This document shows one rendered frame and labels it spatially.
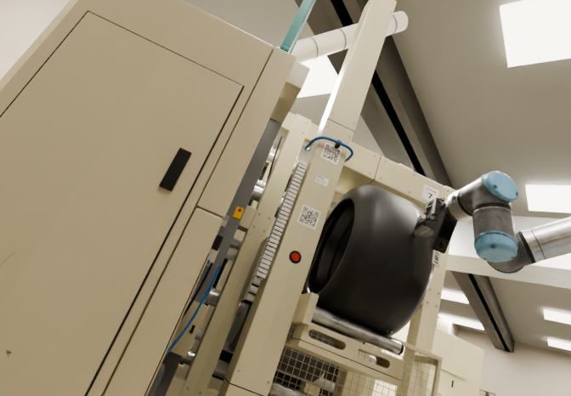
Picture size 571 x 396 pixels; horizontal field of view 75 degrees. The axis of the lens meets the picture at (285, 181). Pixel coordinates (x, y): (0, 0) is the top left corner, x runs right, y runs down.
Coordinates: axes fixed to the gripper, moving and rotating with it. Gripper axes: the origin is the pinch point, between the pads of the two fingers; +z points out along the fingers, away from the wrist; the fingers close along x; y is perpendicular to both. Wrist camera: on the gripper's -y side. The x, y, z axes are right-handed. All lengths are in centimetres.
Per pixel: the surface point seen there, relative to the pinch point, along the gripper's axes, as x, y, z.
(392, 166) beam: -7, 56, 41
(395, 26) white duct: 14, 151, 34
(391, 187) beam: -9, 45, 42
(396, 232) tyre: 6.7, -1.7, 1.0
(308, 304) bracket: 25.3, -31.7, 13.4
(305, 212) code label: 33.5, 1.4, 20.9
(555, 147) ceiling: -231, 260, 137
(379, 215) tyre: 13.4, 2.2, 2.0
